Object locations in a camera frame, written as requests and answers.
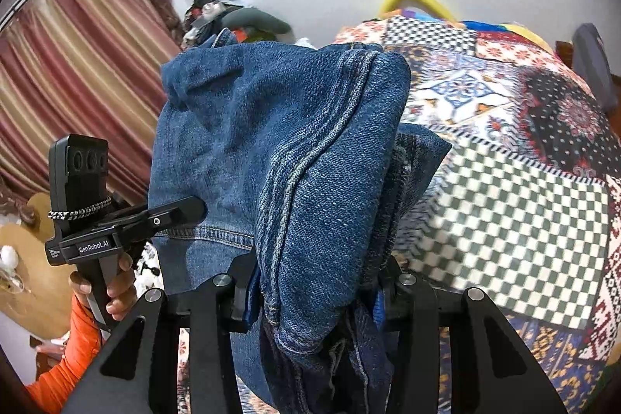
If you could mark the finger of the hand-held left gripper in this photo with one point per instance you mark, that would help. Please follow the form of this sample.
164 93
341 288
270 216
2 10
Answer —
179 209

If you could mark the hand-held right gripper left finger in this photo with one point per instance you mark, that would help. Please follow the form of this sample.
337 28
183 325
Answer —
250 297

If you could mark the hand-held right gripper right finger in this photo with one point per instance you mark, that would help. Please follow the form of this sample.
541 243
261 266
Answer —
407 297

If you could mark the blue denim jacket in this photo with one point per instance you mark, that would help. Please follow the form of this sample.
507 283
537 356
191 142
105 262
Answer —
291 152

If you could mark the person's left forearm orange sleeve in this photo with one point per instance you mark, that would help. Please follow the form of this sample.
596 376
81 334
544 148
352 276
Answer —
68 360

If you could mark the pile of clothes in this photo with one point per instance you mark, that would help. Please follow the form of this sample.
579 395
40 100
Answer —
233 18

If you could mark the person's left hand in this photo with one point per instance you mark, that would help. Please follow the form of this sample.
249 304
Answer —
121 290

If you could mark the white fluffy object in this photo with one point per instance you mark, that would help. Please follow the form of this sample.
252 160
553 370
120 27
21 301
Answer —
7 256

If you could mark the round wooden table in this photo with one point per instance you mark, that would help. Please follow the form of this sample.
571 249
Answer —
41 297

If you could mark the striped red beige curtain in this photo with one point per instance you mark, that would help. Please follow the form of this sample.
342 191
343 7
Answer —
87 55

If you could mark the patchwork printed blanket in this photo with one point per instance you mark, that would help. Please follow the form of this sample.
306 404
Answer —
509 181

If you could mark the colourful striped cloth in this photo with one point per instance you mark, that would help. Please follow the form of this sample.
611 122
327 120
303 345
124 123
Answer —
490 27

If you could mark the wooden bed post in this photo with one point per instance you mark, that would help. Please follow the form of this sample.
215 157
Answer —
564 54

